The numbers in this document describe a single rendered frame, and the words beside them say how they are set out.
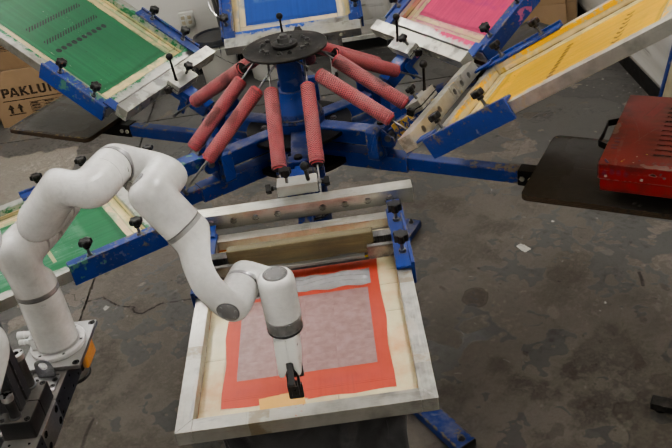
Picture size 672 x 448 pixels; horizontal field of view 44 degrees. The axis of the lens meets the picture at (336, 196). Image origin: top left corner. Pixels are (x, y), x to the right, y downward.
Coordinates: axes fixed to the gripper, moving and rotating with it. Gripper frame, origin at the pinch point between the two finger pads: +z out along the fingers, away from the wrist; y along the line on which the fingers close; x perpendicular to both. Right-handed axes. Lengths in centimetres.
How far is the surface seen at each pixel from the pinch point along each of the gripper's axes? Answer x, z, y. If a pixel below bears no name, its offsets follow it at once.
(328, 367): 6.0, 12.0, -16.1
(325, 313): 5.9, 12.1, -36.7
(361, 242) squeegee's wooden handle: 17, 5, -56
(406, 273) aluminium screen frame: 28, 8, -44
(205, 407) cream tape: -23.1, 12.4, -8.3
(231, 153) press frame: -23, 5, -120
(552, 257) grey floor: 102, 107, -175
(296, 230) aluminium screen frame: -1, 9, -73
